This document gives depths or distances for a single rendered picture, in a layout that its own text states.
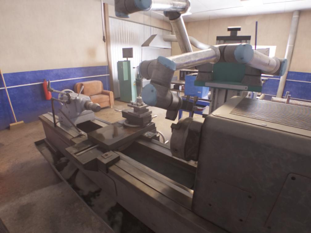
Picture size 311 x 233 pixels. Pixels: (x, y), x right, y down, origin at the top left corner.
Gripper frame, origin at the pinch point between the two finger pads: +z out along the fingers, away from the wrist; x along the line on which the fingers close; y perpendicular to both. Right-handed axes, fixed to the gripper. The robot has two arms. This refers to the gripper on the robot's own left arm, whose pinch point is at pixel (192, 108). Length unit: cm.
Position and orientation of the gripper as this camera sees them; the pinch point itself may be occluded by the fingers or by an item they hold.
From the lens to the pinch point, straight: 90.9
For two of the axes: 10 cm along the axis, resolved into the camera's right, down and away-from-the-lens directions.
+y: 2.4, -9.7, -0.6
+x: -6.3, -2.0, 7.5
